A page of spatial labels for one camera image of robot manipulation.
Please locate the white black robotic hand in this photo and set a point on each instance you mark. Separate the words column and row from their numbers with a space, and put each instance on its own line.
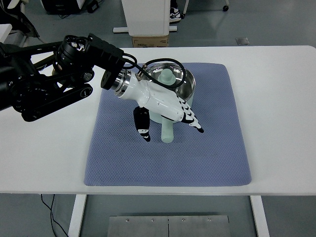
column 155, row 98

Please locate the green pot with handle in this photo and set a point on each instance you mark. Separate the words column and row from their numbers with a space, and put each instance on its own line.
column 168, row 78

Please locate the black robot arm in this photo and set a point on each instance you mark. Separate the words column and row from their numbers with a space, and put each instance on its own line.
column 39, row 80

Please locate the steel lid with green knob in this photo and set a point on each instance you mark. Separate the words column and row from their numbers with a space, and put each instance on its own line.
column 186, row 89

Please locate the cardboard box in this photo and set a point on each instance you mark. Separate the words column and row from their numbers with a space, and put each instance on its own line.
column 145, row 42

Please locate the blue textured mat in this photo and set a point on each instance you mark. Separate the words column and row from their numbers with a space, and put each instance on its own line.
column 119, row 156

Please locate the black white sneaker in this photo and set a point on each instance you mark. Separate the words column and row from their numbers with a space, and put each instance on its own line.
column 175, row 15

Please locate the grey floor socket plate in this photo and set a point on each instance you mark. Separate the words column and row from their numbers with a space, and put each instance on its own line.
column 242, row 41

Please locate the white chair leg with caster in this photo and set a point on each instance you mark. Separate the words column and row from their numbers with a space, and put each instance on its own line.
column 226, row 6

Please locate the left white table leg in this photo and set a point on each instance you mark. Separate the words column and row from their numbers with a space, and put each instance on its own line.
column 77, row 216

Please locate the white table leg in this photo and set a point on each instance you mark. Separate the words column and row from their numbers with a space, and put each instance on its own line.
column 259, row 216
column 77, row 216

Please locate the black equipment on floor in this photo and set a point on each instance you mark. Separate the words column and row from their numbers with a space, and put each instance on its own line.
column 64, row 7

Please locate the metal floor plate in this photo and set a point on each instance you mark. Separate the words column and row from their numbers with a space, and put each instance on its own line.
column 169, row 226

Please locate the right white table leg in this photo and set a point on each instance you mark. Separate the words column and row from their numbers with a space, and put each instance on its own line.
column 259, row 216

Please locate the black chair with jacket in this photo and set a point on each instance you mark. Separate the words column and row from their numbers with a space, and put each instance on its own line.
column 13, row 12

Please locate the white cabinet pedestal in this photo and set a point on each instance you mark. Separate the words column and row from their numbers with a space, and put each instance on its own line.
column 146, row 18

